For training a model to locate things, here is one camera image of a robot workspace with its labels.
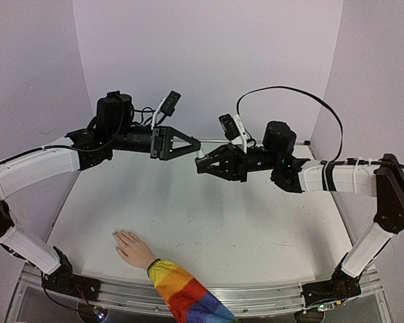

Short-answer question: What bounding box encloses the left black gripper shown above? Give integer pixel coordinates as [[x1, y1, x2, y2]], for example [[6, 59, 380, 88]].
[[111, 125, 204, 161]]

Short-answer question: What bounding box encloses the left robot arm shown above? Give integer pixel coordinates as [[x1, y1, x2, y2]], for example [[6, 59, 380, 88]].
[[0, 91, 203, 294]]

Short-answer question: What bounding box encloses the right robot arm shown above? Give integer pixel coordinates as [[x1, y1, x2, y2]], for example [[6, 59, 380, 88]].
[[195, 116, 404, 278]]

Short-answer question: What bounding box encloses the rainbow sleeve forearm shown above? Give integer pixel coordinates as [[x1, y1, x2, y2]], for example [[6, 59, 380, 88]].
[[147, 258, 239, 323]]

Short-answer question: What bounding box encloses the mannequin hand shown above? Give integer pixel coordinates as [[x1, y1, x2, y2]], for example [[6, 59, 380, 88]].
[[112, 231, 157, 270]]

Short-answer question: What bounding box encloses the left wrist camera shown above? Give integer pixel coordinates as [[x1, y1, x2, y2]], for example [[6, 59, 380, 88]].
[[151, 91, 181, 129]]

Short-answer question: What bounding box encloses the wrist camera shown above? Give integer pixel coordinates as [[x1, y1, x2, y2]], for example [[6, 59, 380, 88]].
[[219, 114, 252, 154], [151, 91, 181, 129]]

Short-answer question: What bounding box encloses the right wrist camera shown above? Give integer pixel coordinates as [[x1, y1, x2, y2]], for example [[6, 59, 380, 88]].
[[219, 114, 252, 154]]

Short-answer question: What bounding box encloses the right black camera cable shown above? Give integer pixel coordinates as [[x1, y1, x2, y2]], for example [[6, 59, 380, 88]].
[[236, 86, 344, 165]]

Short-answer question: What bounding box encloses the aluminium front rail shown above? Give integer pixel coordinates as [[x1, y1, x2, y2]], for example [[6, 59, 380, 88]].
[[23, 254, 380, 322]]

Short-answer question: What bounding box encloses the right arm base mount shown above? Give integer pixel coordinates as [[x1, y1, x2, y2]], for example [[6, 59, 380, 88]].
[[301, 263, 363, 310]]

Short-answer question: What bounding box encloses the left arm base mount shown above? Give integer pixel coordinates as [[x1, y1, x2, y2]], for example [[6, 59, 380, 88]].
[[42, 249, 101, 301]]

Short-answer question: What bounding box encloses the left base black cable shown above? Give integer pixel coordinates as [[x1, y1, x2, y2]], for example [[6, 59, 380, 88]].
[[38, 268, 98, 314]]

